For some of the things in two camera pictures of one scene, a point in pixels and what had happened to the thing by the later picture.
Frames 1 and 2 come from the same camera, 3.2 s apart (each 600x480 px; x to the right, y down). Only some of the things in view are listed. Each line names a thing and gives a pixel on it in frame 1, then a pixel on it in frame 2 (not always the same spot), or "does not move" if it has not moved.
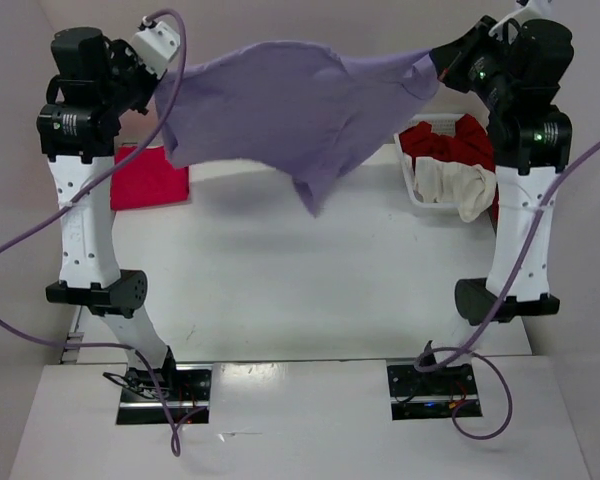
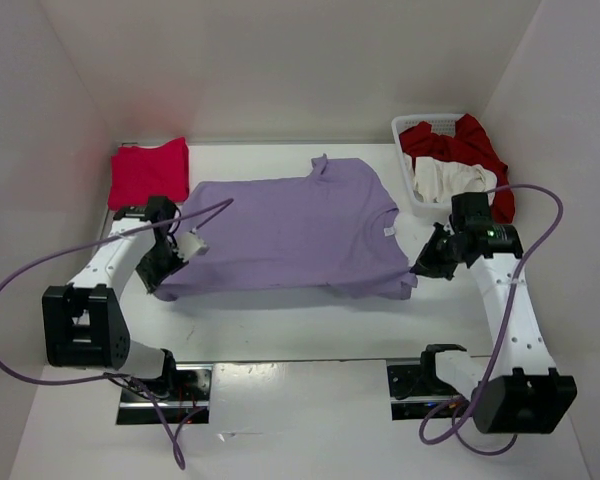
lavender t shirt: x=306 y=108 -> x=328 y=228
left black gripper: x=126 y=54 -> x=151 y=278
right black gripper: x=449 y=59 -> x=427 y=264
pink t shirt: x=147 y=177 does not move
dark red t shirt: x=469 y=145 does not move
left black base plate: x=187 y=388 does not move
